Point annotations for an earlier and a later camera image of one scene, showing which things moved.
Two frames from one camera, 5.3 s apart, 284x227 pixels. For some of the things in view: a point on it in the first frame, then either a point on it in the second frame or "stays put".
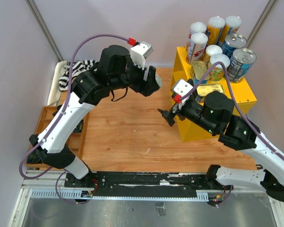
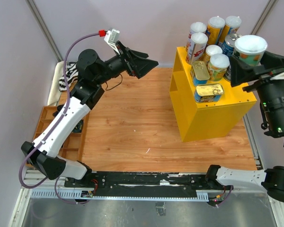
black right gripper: x=169 y=115 to x=240 y=72
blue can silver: x=232 y=41 stays put
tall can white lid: x=215 y=26 stays put
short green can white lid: x=159 y=80 to x=249 y=49
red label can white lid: x=197 y=27 stays put
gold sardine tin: x=204 y=90 stays put
